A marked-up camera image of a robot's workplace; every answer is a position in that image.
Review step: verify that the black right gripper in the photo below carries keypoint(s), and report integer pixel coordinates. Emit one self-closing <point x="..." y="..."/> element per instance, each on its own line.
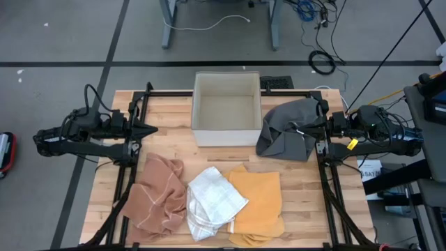
<point x="327" y="129"/>

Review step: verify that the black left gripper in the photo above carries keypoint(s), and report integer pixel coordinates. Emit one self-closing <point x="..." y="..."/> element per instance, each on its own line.
<point x="127" y="129"/>

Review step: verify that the mustard yellow towel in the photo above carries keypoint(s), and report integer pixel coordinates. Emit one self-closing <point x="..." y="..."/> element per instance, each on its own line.
<point x="261" y="198"/>

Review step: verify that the white beige plaid towel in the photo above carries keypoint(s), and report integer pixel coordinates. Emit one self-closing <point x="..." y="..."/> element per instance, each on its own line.
<point x="212" y="202"/>

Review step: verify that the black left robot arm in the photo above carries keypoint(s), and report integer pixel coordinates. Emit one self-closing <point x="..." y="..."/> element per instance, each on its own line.
<point x="87" y="148"/>

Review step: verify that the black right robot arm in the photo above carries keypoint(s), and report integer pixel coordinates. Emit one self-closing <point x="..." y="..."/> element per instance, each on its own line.
<point x="376" y="150"/>

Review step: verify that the dark grey towel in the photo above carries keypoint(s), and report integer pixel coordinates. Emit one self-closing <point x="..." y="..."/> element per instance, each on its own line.
<point x="282" y="146"/>

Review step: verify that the terracotta pink towel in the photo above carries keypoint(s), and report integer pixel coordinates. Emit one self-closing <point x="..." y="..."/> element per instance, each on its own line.
<point x="153" y="195"/>

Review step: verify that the black perforated mat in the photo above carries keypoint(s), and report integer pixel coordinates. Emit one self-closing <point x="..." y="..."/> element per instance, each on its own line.
<point x="278" y="83"/>

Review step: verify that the white printed paper sheet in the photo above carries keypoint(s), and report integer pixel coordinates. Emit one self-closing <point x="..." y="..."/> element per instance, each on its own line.
<point x="369" y="171"/>

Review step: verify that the beige fabric storage box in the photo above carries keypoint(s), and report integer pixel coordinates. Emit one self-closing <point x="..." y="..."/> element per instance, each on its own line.
<point x="226" y="137"/>

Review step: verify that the thin black pole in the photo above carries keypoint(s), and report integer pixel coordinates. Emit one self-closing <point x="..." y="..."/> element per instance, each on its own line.
<point x="389" y="55"/>

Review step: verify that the grey desk leg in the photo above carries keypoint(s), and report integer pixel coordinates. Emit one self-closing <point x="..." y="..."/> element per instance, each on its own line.
<point x="275" y="24"/>
<point x="168" y="24"/>

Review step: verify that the black equipment cart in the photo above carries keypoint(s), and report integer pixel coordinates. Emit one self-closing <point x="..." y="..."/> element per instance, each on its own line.
<point x="421" y="139"/>

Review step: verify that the blue plastic bin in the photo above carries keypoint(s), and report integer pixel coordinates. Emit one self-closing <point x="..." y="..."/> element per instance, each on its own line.
<point x="397" y="211"/>

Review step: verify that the black device with blue screen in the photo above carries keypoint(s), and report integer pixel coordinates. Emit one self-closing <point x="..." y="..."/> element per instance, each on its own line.
<point x="432" y="104"/>

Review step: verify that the red black case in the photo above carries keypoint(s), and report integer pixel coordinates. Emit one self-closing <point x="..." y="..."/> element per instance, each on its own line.
<point x="12" y="157"/>

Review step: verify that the white crumpled object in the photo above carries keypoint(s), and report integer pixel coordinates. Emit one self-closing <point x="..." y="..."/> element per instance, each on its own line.
<point x="442" y="55"/>

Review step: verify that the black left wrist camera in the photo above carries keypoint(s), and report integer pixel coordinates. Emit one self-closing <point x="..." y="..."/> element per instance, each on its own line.
<point x="118" y="116"/>

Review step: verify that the black aluminium table frame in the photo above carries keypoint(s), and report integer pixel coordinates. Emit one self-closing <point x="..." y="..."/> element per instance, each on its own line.
<point x="289" y="93"/>

